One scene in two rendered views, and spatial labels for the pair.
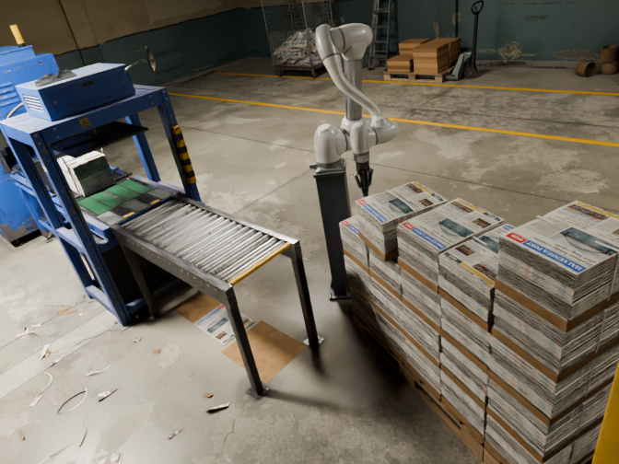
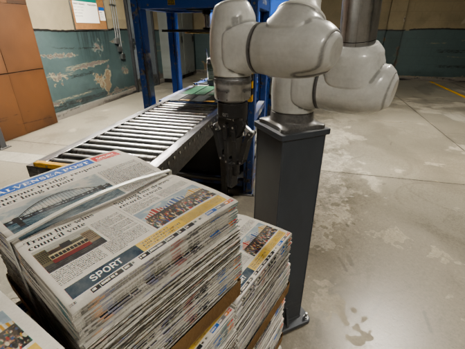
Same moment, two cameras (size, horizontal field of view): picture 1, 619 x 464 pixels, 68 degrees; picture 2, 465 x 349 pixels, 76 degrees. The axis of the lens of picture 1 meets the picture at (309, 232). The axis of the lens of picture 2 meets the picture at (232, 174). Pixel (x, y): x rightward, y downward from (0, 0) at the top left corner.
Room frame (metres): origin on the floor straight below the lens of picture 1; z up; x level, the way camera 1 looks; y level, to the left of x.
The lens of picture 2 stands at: (1.97, -0.97, 1.32)
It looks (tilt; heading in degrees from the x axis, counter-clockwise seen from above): 26 degrees down; 55
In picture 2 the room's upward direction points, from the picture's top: straight up
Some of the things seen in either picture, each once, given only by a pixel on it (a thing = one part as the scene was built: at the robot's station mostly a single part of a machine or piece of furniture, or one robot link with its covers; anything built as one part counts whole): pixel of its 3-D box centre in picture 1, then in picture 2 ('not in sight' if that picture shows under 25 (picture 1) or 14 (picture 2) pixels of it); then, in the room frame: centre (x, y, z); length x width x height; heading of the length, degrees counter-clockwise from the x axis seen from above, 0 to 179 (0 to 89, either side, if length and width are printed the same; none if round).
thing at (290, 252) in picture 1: (228, 222); (197, 138); (2.75, 0.53, 0.74); 1.34 x 0.05 x 0.12; 42
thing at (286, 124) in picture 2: (326, 163); (288, 115); (2.77, -0.19, 1.03); 0.22 x 0.18 x 0.06; 79
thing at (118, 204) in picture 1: (124, 204); (209, 98); (3.35, 1.39, 0.75); 0.70 x 0.65 x 0.10; 42
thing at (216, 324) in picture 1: (224, 322); not in sight; (2.62, 0.73, 0.00); 0.37 x 0.28 x 0.01; 42
